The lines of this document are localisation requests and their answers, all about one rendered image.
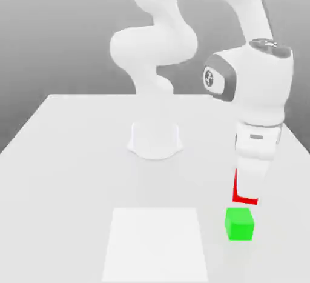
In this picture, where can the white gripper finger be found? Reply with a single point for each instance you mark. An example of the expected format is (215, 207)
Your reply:
(250, 178)

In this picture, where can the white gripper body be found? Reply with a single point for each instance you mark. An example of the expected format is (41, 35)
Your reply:
(259, 147)

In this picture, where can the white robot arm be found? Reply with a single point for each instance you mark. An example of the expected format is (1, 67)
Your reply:
(155, 45)

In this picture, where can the small green cube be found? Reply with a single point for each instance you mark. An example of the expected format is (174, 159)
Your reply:
(239, 226)

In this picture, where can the small red cube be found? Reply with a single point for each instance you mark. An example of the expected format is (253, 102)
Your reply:
(245, 200)

